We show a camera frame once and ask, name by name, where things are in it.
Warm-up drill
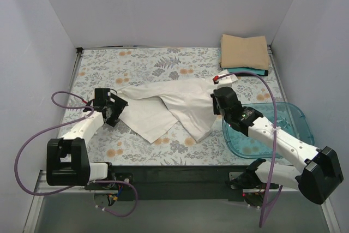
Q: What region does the white printed t shirt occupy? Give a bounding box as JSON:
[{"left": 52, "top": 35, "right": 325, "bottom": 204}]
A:
[{"left": 117, "top": 77, "right": 232, "bottom": 143}]

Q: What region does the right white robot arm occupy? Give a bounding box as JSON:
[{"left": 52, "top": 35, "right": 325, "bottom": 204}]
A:
[{"left": 211, "top": 87, "right": 344, "bottom": 205}]

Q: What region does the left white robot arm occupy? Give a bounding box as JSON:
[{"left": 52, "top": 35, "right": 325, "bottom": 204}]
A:
[{"left": 46, "top": 88, "right": 128, "bottom": 189}]

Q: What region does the floral patterned table mat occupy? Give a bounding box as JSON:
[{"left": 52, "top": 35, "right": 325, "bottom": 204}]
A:
[{"left": 51, "top": 46, "right": 311, "bottom": 167}]

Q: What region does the folded teal t shirt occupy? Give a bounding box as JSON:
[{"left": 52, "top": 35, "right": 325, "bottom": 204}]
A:
[{"left": 220, "top": 67, "right": 269, "bottom": 76}]

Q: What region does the folded black t shirt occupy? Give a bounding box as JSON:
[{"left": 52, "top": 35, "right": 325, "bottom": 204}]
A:
[{"left": 227, "top": 69, "right": 269, "bottom": 77}]

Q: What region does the folded beige t shirt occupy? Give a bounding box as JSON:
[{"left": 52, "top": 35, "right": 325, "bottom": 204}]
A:
[{"left": 221, "top": 34, "right": 270, "bottom": 70}]

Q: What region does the teal transparent plastic bin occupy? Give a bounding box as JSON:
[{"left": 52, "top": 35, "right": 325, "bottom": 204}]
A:
[{"left": 221, "top": 102, "right": 316, "bottom": 159}]

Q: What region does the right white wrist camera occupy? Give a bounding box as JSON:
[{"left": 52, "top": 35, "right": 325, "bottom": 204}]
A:
[{"left": 213, "top": 73, "right": 238, "bottom": 85}]

